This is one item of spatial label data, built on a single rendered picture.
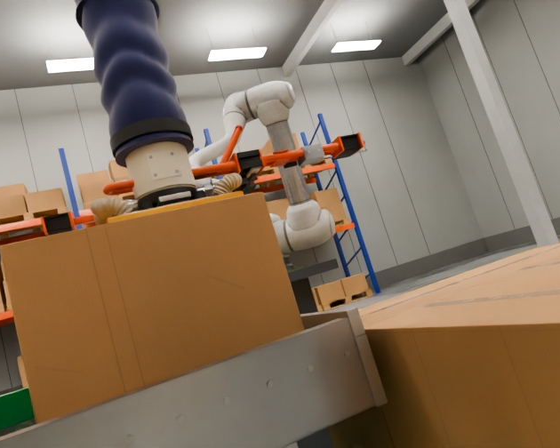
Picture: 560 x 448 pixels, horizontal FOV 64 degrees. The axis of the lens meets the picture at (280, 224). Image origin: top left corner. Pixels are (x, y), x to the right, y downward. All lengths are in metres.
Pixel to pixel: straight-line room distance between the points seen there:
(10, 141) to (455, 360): 10.19
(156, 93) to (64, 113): 9.56
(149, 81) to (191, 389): 0.81
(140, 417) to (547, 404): 0.66
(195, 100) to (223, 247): 10.20
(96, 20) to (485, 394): 1.29
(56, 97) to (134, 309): 10.06
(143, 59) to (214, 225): 0.51
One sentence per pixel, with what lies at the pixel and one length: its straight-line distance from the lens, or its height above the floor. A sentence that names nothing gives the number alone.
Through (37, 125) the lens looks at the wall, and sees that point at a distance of 10.73.
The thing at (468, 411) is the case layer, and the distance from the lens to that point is 0.95.
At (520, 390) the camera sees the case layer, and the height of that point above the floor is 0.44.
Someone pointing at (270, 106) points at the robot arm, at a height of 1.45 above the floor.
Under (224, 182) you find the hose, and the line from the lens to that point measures 1.20.
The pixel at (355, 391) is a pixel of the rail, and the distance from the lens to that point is 1.01.
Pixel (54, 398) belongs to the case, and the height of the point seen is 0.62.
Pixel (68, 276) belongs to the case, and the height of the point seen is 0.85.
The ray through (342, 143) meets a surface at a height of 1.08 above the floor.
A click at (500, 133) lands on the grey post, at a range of 4.61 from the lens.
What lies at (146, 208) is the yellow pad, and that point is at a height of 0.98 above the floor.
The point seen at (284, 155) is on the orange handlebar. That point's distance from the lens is 1.37.
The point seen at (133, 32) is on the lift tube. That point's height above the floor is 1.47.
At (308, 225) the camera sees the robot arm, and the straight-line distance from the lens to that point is 1.99.
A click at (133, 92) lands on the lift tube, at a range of 1.29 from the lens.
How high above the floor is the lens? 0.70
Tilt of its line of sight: 8 degrees up
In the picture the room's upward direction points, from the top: 17 degrees counter-clockwise
